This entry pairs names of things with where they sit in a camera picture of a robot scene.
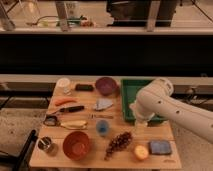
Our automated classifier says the small wooden fork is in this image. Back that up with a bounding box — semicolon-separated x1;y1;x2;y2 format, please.
89;114;114;119

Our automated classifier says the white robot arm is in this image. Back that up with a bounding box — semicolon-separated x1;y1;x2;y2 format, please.
130;78;213;144

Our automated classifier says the grey towel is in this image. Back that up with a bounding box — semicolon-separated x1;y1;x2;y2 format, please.
93;98;113;111

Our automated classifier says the black handled knife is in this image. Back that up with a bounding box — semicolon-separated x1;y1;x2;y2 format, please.
49;105;85;115

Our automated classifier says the orange bowl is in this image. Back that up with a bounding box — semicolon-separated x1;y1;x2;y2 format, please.
63;131;91;161

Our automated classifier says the white lidded jar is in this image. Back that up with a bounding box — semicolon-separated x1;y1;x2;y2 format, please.
56;78;71;95

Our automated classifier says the black rectangular block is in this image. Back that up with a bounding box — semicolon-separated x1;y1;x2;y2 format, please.
75;84;94;91

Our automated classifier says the blue plastic cup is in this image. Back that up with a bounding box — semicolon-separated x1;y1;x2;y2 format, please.
96;120;109;136

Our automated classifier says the wooden table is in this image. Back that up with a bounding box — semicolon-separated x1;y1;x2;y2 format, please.
29;80;183;170

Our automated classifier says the purple bowl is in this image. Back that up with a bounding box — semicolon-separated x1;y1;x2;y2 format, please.
95;77;117;96

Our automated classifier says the yellow banana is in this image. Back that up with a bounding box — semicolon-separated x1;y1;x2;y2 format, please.
60;120;87;130

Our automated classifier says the orange carrot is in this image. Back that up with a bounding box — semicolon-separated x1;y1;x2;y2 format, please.
54;98;77;106

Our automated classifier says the bunch of dark grapes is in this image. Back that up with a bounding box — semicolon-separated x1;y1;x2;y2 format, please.
104;132;133;160

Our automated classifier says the blue sponge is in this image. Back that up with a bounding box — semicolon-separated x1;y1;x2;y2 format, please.
149;140;172;155

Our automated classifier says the metal can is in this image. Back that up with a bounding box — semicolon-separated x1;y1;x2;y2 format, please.
38;136;53;153

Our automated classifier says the yellow orange fruit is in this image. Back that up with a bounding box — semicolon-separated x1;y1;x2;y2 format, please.
134;145;149;160

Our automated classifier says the green plastic tray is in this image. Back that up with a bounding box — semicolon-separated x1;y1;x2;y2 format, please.
120;78;167;122

